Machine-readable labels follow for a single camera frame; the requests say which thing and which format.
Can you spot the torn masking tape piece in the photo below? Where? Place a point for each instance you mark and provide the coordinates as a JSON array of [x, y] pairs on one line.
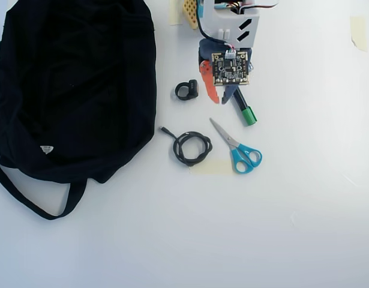
[[358, 31]]

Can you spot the black fabric bag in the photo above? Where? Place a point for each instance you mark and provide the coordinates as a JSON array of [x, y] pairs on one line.
[[76, 90]]

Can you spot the camera circuit board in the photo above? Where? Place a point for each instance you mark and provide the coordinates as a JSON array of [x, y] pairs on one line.
[[230, 68]]

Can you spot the wide masking tape strip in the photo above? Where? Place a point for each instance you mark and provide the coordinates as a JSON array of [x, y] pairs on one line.
[[215, 167]]

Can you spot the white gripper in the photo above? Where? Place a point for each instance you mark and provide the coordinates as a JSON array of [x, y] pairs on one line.
[[206, 69]]

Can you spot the black marker green cap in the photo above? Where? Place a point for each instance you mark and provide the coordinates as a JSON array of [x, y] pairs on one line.
[[245, 111]]

